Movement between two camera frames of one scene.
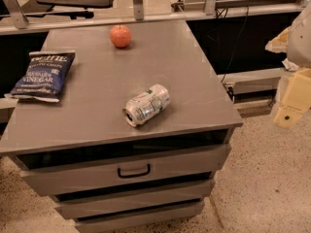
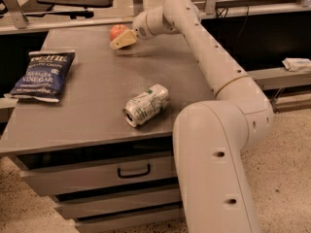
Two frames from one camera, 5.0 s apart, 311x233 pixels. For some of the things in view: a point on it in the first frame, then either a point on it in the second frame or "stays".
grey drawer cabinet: (105, 175) stays
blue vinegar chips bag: (44, 76) stays
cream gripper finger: (296, 100) to (145, 25)
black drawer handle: (133, 175) stays
